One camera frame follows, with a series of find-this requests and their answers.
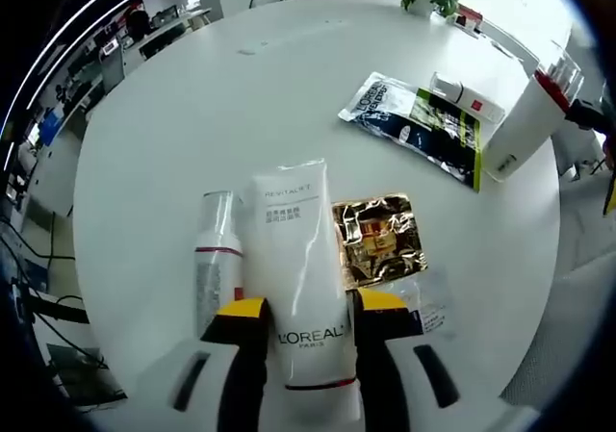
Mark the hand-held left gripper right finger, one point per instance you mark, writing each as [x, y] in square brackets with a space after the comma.
[375, 355]

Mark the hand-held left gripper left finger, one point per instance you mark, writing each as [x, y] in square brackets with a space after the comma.
[245, 364]

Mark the large red-collared skincare bottle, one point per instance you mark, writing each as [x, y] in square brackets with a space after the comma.
[524, 124]

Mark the clear skincare sachet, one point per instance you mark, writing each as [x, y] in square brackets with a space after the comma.
[433, 302]

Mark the small skincare pump bottle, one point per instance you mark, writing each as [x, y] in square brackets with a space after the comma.
[216, 268]
[474, 100]

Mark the gold foil skincare sachet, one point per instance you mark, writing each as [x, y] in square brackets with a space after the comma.
[380, 239]

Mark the white skincare tube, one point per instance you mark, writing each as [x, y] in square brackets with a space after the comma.
[303, 259]

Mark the green black skincare sachet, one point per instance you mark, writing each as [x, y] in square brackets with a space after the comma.
[423, 134]

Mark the blue storage box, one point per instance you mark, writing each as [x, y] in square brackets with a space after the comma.
[53, 131]

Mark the red box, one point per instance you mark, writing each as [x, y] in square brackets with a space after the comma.
[469, 16]

